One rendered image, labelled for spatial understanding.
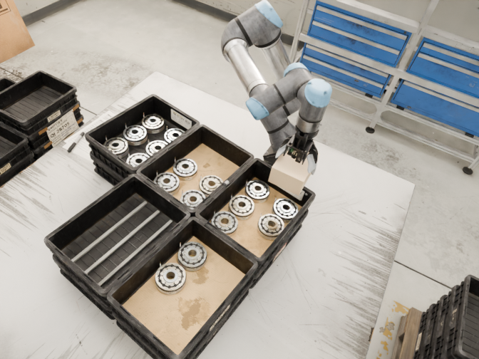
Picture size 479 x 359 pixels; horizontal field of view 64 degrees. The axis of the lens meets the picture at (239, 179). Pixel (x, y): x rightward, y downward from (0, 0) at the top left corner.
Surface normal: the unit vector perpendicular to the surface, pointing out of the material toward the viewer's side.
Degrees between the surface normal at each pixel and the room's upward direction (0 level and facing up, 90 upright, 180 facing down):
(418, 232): 0
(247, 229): 0
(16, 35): 73
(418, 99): 90
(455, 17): 90
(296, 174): 0
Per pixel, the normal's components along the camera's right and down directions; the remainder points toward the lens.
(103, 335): 0.12, -0.65
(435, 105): -0.47, 0.63
